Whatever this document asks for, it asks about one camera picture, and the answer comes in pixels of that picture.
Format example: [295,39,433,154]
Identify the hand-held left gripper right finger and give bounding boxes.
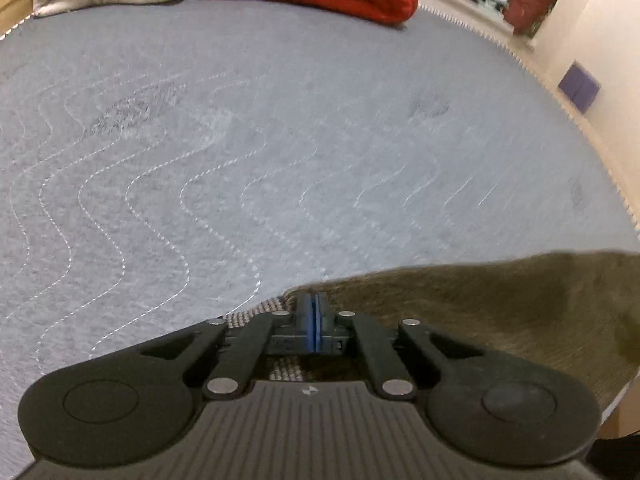
[313,293,482,402]

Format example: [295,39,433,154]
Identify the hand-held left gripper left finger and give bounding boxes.
[140,293,315,402]

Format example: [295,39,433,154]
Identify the olive corduroy pants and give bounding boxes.
[227,249,640,412]

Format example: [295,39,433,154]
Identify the grey quilted mattress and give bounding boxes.
[0,0,640,480]

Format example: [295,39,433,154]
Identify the purple box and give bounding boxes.
[558,61,602,114]

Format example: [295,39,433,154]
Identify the dark red cushion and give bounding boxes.
[503,0,561,38]

